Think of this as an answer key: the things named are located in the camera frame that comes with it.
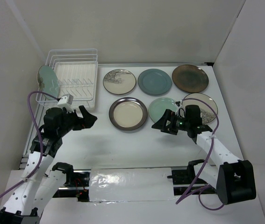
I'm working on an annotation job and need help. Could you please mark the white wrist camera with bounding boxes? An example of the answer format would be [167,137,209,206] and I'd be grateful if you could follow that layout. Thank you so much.
[175,101,186,117]
[57,94,74,113]

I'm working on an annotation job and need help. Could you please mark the plain light green plate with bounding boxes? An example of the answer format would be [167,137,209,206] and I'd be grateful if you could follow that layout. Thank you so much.
[148,98,178,123]

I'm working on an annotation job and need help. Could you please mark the white tape sheet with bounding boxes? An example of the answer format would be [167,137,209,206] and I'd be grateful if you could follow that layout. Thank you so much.
[89,168,174,202]

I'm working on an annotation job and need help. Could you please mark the cream plate with dark rim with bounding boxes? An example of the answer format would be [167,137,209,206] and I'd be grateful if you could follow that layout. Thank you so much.
[108,97,148,131]

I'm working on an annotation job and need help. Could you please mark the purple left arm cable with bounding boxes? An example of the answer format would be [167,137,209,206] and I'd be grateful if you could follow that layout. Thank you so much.
[0,91,60,215]

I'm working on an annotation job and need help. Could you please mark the cream plate with crackle pattern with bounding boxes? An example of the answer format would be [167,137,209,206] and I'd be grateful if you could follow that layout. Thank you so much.
[182,93,218,124]

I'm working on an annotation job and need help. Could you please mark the white wire dish rack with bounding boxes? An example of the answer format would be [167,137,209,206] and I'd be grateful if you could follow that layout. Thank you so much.
[37,49,98,111]

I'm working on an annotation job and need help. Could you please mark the cream plate with tree pattern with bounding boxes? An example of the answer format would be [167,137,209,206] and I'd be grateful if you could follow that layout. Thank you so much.
[103,69,136,95]

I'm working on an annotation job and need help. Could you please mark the brown speckled plate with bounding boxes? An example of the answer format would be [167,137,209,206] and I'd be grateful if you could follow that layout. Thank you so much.
[172,64,209,93]

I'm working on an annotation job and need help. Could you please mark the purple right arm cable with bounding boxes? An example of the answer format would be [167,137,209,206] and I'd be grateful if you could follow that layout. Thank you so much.
[176,98,225,210]

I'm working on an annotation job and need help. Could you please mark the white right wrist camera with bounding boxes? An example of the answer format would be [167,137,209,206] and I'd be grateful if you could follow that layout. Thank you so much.
[175,101,186,117]

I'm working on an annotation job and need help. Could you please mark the white drip tray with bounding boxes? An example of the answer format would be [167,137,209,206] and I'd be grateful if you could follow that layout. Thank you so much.
[52,61,98,111]

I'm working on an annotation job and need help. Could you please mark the light green plate with flower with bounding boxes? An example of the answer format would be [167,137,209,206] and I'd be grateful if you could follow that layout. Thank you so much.
[37,65,59,100]

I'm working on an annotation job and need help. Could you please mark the blue-grey plate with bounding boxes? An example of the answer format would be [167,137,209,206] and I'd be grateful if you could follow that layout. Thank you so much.
[137,69,172,96]

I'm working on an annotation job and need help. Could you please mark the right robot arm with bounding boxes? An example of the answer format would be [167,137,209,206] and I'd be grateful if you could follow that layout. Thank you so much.
[152,105,257,205]

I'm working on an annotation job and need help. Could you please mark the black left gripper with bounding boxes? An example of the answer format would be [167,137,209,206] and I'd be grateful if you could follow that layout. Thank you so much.
[57,105,97,136]

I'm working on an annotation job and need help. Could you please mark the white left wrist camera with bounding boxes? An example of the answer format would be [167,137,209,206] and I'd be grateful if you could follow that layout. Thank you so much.
[57,94,74,113]

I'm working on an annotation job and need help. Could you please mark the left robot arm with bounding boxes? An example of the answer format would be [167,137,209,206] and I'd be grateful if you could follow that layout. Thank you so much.
[0,106,97,224]

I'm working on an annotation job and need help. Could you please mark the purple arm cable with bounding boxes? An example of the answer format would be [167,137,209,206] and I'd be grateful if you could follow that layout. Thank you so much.
[0,91,60,215]
[176,98,225,210]

